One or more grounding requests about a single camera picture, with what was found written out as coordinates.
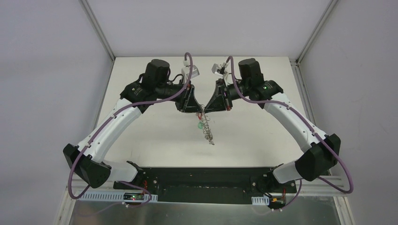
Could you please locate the purple cable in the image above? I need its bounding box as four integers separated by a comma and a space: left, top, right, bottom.
68, 52, 194, 209
225, 56, 354, 212

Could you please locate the aluminium frame rail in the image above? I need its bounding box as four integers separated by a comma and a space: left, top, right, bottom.
68, 173, 346, 196

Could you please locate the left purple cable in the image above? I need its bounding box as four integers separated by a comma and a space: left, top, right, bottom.
68, 52, 194, 209

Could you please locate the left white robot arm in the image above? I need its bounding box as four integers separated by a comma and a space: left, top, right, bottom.
63, 57, 201, 190

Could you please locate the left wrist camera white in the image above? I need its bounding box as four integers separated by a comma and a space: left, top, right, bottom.
181, 60, 200, 83

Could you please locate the metal disc keyring with rings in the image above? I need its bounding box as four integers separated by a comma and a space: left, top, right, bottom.
199, 105, 214, 145

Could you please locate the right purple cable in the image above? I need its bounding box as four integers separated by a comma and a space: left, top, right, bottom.
225, 56, 354, 212

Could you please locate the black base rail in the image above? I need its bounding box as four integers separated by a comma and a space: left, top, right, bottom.
113, 167, 302, 205

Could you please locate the right white cable duct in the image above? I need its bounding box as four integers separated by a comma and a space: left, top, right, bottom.
251, 195, 270, 206

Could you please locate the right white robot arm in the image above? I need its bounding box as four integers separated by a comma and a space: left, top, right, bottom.
205, 58, 341, 192

